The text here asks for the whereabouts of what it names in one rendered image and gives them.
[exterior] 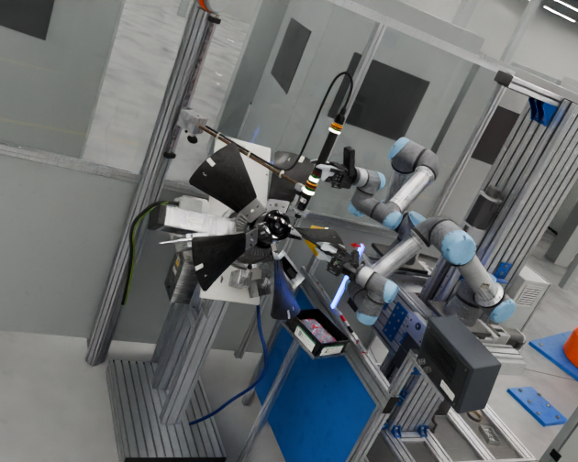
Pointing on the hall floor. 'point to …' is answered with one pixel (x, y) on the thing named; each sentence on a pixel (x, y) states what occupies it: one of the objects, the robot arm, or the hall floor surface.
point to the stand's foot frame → (124, 372)
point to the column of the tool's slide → (150, 186)
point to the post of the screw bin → (270, 401)
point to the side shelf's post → (165, 332)
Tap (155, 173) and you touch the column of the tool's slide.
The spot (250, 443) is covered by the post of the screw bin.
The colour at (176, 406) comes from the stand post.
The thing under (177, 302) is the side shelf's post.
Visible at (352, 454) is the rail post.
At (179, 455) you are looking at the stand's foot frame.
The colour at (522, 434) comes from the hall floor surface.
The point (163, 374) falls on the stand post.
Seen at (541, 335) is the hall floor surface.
